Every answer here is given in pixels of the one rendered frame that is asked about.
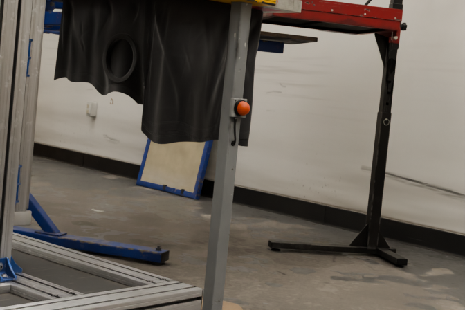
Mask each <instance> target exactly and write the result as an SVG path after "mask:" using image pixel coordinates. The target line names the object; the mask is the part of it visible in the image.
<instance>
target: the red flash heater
mask: <svg viewBox="0 0 465 310"><path fill-rule="evenodd" d="M301 1H302V9H301V13H263V17H262V23H263V24H273V25H278V26H290V27H296V28H308V29H314V30H326V31H332V32H339V33H350V34H357V35H366V34H372V33H378V34H380V35H383V36H385V37H391V36H392V32H393V37H396V36H398V30H399V28H400V21H402V16H403V10H400V9H394V8H384V7H378V6H367V5H361V4H355V3H345V2H339V1H328V0H301Z"/></svg>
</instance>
